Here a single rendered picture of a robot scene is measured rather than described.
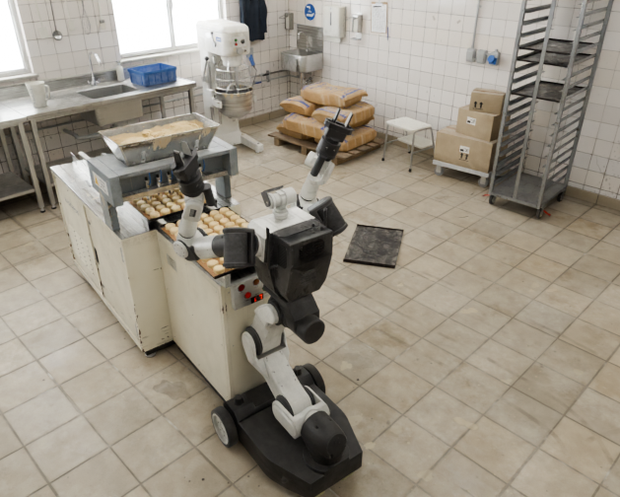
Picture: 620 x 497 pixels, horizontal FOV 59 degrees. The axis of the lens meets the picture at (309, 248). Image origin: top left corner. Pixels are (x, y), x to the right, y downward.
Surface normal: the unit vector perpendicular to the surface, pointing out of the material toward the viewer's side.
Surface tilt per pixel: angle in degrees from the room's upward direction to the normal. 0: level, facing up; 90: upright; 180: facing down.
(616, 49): 90
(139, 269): 90
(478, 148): 88
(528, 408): 0
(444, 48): 90
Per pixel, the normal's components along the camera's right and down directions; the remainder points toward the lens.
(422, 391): 0.00, -0.87
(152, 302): 0.61, 0.40
